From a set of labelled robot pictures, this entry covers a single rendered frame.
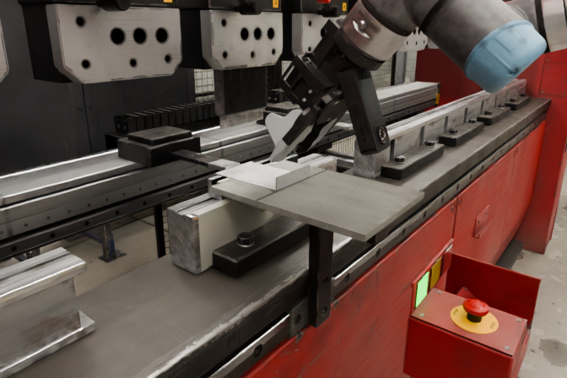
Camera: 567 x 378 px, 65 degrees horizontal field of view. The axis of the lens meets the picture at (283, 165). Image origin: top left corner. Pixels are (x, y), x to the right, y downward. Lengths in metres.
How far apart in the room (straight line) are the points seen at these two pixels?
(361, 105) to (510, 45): 0.18
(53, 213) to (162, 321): 0.31
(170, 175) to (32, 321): 0.45
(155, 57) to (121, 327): 0.33
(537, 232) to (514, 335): 2.12
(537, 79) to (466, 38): 2.21
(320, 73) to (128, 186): 0.46
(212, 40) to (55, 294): 0.36
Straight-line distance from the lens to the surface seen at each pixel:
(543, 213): 2.86
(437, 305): 0.83
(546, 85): 2.71
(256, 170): 0.74
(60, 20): 0.50
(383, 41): 0.55
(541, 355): 2.15
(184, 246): 0.70
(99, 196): 0.86
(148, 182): 0.91
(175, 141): 0.87
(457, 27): 0.51
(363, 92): 0.57
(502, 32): 0.51
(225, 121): 0.70
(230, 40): 0.64
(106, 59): 0.53
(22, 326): 0.58
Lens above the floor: 1.23
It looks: 17 degrees down
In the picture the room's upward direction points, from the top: straight up
